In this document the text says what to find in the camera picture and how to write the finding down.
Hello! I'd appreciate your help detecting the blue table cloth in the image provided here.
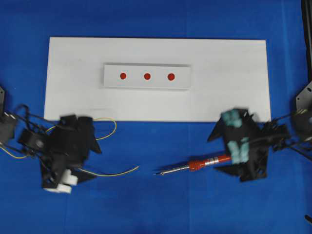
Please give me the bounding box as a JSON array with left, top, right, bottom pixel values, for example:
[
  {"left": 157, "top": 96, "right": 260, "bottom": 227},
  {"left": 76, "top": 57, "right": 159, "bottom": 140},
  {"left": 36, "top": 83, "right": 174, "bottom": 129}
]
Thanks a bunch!
[{"left": 0, "top": 0, "right": 312, "bottom": 234}]

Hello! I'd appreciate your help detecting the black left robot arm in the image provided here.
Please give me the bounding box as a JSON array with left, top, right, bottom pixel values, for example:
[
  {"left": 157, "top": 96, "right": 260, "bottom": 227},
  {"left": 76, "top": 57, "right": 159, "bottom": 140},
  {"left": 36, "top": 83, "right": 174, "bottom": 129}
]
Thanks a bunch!
[{"left": 0, "top": 105, "right": 101, "bottom": 194}]

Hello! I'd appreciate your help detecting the yellow solder wire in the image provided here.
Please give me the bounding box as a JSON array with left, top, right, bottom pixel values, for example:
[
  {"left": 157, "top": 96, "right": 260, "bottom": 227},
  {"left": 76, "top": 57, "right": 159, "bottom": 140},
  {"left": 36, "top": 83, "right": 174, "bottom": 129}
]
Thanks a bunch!
[{"left": 0, "top": 117, "right": 139, "bottom": 176}]

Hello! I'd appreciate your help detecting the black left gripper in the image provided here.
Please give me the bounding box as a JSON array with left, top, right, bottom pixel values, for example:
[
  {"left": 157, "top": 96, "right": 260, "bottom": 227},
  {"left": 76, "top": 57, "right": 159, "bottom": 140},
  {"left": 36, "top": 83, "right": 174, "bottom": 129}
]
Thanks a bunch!
[{"left": 41, "top": 115, "right": 102, "bottom": 193}]

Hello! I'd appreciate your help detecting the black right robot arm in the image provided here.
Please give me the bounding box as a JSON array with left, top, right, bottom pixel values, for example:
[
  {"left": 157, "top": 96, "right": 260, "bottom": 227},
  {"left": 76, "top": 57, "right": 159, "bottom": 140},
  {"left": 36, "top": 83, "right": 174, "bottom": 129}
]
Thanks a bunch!
[{"left": 207, "top": 108, "right": 312, "bottom": 182}]

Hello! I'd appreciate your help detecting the small raised white plate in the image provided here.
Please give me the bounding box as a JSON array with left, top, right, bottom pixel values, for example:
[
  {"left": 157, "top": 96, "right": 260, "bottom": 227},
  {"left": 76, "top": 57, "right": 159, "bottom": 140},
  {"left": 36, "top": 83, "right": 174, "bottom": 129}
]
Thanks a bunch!
[{"left": 103, "top": 63, "right": 191, "bottom": 90}]

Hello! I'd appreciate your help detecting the red handled soldering iron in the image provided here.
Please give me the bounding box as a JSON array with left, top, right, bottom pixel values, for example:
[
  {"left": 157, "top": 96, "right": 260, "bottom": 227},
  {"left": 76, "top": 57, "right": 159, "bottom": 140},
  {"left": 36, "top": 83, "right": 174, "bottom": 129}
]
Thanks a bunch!
[{"left": 156, "top": 155, "right": 231, "bottom": 176}]

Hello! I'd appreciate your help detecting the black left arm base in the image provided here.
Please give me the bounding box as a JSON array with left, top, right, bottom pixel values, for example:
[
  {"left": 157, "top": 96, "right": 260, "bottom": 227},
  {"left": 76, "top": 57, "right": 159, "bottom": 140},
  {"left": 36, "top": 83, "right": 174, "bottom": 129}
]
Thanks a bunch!
[{"left": 0, "top": 87, "right": 5, "bottom": 116}]

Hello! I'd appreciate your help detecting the large white foam board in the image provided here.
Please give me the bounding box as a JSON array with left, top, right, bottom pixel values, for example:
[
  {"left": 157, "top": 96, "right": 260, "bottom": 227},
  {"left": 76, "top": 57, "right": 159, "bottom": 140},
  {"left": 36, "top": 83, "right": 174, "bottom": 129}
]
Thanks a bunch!
[{"left": 44, "top": 37, "right": 271, "bottom": 122}]

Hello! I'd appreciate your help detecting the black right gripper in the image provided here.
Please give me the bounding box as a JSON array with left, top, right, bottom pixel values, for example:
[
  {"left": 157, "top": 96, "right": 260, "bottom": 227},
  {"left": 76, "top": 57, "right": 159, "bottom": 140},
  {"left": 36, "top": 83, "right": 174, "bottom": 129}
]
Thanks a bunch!
[{"left": 207, "top": 109, "right": 269, "bottom": 182}]

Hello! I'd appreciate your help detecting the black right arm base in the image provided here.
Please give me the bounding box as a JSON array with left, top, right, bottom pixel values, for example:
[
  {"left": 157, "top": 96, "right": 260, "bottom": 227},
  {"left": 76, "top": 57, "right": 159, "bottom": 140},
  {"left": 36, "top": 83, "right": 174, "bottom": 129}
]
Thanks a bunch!
[{"left": 292, "top": 0, "right": 312, "bottom": 143}]

